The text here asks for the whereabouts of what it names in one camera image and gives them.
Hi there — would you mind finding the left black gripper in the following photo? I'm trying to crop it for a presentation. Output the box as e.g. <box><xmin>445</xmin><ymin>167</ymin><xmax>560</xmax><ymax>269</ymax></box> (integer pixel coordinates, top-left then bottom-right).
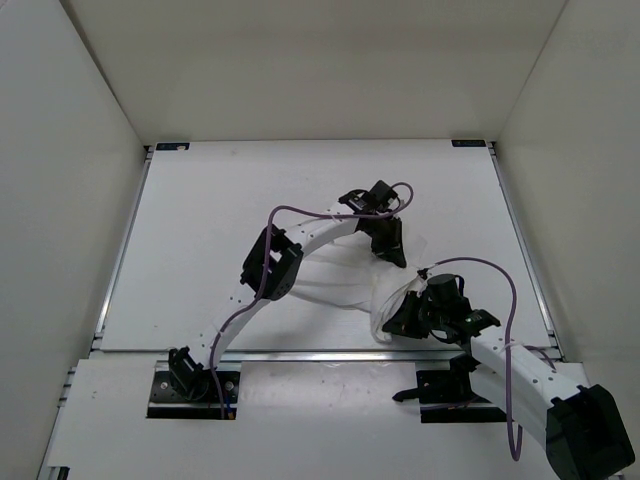
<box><xmin>362</xmin><ymin>217</ymin><xmax>405</xmax><ymax>269</ymax></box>

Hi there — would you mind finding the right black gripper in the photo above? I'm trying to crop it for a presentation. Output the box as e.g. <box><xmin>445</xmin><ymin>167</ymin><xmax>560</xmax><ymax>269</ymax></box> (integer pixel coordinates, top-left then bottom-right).
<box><xmin>384</xmin><ymin>292</ymin><xmax>447</xmax><ymax>340</ymax></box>

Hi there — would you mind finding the white pleated skirt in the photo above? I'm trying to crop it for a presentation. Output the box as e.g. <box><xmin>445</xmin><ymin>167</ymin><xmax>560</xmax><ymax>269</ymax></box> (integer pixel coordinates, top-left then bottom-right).
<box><xmin>290</xmin><ymin>230</ymin><xmax>428</xmax><ymax>344</ymax></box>

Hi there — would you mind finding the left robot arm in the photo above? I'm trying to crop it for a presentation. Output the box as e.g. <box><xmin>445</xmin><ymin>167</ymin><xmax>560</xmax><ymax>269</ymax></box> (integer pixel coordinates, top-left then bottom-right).
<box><xmin>168</xmin><ymin>180</ymin><xmax>414</xmax><ymax>403</ymax></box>

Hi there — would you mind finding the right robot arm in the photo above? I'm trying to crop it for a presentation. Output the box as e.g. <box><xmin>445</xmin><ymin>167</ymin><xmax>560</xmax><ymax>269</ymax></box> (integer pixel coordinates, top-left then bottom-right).
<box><xmin>382</xmin><ymin>270</ymin><xmax>636</xmax><ymax>479</ymax></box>

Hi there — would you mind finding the right blue corner label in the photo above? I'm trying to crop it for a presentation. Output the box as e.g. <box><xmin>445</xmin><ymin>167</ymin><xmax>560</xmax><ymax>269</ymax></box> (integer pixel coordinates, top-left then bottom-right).
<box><xmin>451</xmin><ymin>139</ymin><xmax>486</xmax><ymax>148</ymax></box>

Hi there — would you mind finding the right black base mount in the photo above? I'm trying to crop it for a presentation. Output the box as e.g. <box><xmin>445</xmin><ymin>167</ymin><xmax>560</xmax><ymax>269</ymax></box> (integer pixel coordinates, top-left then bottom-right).
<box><xmin>392</xmin><ymin>354</ymin><xmax>506</xmax><ymax>424</ymax></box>

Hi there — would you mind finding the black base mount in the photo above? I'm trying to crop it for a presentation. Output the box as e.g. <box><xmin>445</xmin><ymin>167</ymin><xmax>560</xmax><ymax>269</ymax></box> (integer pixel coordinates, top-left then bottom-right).
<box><xmin>146</xmin><ymin>347</ymin><xmax>241</xmax><ymax>420</ymax></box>
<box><xmin>392</xmin><ymin>354</ymin><xmax>506</xmax><ymax>424</ymax></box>

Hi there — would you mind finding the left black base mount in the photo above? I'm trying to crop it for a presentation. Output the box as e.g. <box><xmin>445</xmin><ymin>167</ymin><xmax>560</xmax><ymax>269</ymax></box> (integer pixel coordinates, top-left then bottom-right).
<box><xmin>146</xmin><ymin>347</ymin><xmax>241</xmax><ymax>420</ymax></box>

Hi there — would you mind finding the aluminium table frame rail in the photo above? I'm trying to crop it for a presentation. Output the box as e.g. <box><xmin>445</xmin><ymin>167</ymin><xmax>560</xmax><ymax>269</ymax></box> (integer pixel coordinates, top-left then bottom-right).
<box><xmin>89</xmin><ymin>141</ymin><xmax>564</xmax><ymax>366</ymax></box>

